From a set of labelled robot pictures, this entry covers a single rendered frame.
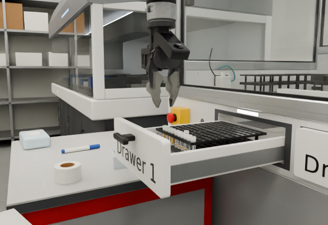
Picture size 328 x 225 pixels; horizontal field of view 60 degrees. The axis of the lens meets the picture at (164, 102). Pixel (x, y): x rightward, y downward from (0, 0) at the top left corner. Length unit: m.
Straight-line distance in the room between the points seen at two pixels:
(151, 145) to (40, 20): 3.87
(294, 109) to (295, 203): 0.22
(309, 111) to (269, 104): 0.11
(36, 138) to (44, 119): 3.66
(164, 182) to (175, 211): 0.38
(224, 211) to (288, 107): 0.42
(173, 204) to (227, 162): 0.31
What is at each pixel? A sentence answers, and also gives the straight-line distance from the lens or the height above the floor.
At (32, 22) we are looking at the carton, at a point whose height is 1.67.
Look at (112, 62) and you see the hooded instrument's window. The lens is 1.47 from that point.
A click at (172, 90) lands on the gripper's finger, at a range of 0.72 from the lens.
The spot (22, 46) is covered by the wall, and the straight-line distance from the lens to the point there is 4.76.
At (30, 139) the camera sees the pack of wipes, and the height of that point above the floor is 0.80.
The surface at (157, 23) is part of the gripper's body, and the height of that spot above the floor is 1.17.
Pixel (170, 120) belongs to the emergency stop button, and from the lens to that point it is 1.05.
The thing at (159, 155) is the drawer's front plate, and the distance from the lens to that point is 0.53.
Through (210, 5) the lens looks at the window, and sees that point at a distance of 1.01.
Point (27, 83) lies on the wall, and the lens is 4.75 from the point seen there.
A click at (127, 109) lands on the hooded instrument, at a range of 1.49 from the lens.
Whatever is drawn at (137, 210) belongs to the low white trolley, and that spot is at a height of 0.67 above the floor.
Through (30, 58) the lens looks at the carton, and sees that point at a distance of 4.37.
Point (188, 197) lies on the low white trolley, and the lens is 0.92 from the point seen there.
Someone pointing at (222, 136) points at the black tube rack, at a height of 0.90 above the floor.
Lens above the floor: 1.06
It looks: 7 degrees down
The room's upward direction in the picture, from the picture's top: straight up
